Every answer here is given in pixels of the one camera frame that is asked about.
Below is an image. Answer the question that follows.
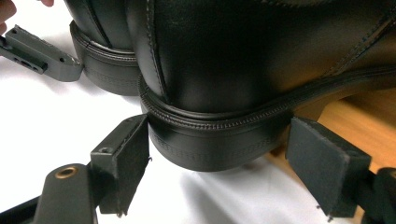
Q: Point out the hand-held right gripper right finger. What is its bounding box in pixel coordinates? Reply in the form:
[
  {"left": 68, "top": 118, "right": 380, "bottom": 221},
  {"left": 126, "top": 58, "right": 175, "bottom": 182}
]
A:
[{"left": 285, "top": 117, "right": 373, "bottom": 218}]

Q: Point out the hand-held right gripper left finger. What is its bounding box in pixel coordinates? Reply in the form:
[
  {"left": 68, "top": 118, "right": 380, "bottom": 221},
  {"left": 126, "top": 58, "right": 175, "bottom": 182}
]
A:
[{"left": 90, "top": 113, "right": 151, "bottom": 217}]

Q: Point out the black leather shoe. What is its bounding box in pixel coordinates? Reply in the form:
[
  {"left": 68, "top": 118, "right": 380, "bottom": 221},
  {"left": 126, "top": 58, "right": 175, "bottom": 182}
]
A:
[
  {"left": 64, "top": 0, "right": 142, "bottom": 97},
  {"left": 125, "top": 0, "right": 396, "bottom": 173}
]

